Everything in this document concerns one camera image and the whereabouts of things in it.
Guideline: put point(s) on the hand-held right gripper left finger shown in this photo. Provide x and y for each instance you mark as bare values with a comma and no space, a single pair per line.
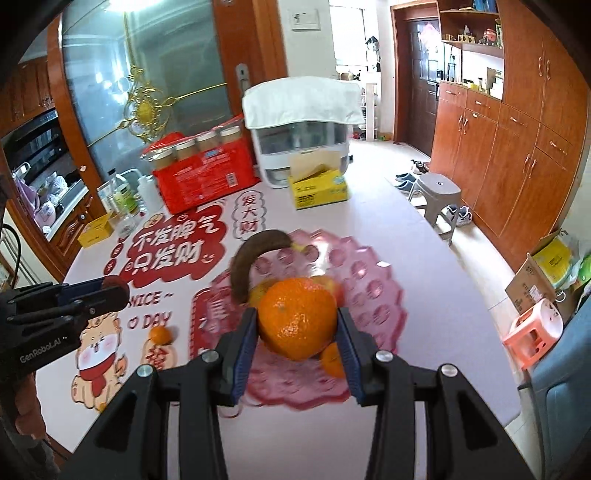
244,355

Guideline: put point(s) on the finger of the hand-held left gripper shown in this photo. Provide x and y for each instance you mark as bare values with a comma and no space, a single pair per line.
113,288
83,287

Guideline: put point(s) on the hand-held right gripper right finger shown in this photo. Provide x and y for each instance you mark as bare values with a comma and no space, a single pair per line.
348,360

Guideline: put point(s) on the small mandarin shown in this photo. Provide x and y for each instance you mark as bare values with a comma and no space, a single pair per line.
160,334
333,362

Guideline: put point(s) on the large mandarin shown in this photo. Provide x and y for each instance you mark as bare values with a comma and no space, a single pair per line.
298,316

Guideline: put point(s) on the pink plastic fruit plate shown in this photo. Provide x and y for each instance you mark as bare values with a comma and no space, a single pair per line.
369,286

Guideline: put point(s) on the brown overripe banana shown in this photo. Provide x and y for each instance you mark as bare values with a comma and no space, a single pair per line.
249,249

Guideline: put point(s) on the person's left forearm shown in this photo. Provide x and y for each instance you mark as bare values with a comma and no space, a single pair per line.
30,406

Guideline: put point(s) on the small yellow box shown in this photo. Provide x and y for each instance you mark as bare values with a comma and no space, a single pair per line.
94,230

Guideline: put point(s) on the clear drinking glass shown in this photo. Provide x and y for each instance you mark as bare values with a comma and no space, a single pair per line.
122,224

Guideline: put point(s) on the clear acrylic stand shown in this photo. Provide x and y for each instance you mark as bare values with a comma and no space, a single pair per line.
105,196

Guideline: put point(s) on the white squeeze bottle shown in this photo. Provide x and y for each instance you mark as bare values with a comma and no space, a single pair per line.
148,194

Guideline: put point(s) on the pink plastic bag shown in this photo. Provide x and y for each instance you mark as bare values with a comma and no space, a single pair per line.
25,191

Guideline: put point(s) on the red paper cup package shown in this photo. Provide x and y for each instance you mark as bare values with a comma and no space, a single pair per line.
207,180

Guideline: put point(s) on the black range hood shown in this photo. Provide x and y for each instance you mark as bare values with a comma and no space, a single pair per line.
32,138

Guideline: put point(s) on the shrink-wrapped pack of bottles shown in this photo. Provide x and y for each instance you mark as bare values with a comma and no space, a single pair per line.
194,147

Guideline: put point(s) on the yellow tissue box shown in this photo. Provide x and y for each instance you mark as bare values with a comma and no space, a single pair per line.
318,191

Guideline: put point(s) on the pair of sneakers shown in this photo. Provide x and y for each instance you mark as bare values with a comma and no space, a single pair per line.
459,216

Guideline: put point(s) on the pair of grey slippers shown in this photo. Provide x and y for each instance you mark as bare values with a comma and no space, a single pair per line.
406,182

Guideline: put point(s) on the pink plastic stool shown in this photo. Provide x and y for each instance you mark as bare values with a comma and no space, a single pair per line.
535,332

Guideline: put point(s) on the grey plastic stool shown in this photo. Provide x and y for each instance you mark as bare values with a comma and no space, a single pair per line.
436,189

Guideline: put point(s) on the cardboard box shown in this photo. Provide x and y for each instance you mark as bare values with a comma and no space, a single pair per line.
526,281

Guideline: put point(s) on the pair of dark shoes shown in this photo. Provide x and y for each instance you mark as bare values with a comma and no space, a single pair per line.
419,167

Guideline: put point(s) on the white rice dispenser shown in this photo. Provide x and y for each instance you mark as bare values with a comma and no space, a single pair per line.
300,147

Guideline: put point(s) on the blue chair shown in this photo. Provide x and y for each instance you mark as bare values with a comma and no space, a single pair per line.
563,406

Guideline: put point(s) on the yellow green bag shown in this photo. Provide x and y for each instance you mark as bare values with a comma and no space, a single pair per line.
554,261

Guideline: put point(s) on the glass door with gold ornament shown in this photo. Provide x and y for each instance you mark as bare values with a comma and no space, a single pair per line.
152,55

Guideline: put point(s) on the dark wooden entrance door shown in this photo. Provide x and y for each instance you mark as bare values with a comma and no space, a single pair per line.
422,87

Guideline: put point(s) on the wooden wall cabinet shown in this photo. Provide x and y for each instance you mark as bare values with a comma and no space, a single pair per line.
521,138

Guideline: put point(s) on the white wall switch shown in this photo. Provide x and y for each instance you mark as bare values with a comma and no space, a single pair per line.
304,20

